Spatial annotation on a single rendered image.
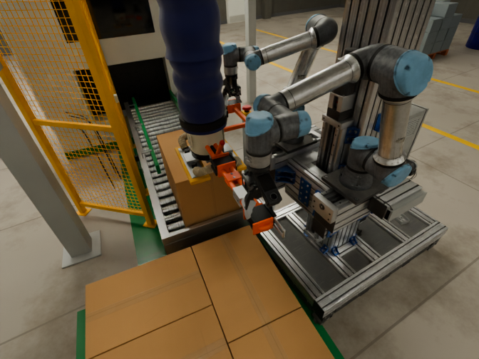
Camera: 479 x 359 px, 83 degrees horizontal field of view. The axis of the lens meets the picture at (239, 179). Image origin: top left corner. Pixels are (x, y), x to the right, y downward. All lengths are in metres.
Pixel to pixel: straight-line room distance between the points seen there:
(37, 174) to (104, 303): 0.99
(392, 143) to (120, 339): 1.43
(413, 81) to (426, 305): 1.76
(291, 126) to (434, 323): 1.87
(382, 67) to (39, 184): 2.07
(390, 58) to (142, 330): 1.49
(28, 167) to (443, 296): 2.92
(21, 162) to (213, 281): 1.41
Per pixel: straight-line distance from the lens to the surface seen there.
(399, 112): 1.05
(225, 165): 1.15
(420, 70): 0.98
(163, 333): 1.51
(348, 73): 1.01
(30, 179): 2.25
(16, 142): 2.12
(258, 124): 0.72
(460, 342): 2.39
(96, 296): 1.73
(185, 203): 1.65
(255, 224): 0.90
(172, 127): 3.07
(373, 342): 2.15
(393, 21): 1.35
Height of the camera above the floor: 1.89
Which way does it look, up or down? 39 degrees down
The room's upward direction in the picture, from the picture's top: 3 degrees counter-clockwise
